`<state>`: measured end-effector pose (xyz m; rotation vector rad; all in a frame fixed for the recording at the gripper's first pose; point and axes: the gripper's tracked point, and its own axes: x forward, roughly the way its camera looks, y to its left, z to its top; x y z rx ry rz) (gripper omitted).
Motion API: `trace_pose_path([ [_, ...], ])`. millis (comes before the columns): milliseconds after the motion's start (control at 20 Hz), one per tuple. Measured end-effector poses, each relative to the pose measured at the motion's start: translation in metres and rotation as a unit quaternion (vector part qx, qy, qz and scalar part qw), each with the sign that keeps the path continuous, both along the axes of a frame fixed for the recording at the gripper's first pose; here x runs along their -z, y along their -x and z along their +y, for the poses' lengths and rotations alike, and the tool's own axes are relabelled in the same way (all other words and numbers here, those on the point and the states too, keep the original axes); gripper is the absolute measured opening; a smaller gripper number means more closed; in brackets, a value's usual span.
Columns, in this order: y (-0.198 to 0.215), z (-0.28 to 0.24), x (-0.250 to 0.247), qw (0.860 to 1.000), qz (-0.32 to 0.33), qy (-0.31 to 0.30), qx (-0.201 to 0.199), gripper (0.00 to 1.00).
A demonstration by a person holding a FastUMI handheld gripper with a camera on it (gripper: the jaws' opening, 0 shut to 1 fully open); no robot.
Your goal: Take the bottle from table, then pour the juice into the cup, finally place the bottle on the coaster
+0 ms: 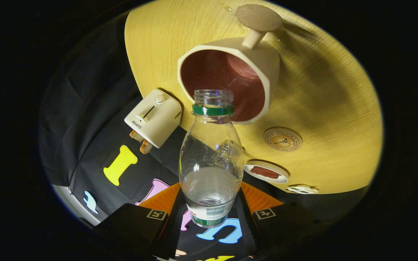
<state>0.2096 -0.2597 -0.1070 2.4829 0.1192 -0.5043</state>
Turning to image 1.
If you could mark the yellow wooden table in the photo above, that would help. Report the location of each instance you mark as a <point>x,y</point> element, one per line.
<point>321,90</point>

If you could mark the round white plate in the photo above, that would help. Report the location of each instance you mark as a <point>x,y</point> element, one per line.
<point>263,179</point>

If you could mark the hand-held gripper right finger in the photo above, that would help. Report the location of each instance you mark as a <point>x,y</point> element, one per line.
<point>249,228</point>

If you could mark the round printed coaster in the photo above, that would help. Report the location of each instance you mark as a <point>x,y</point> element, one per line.
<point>282,139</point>

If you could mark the black backdrop cloth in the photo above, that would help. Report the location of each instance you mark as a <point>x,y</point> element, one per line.
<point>85,90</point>

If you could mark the white divided bean dish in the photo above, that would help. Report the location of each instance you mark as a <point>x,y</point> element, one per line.
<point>302,189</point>

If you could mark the clear plastic juice bottle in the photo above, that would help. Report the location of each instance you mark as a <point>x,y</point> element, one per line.
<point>210,185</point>

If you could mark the toast slice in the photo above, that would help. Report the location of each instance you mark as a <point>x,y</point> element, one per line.
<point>133,135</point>
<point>146,146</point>

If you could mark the cream toaster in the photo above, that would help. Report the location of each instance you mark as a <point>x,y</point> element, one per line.
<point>154,116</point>

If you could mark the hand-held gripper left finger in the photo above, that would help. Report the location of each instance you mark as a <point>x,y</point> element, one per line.
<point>171,232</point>

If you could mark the brown meat piece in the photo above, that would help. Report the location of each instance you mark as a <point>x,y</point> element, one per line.
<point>265,172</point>

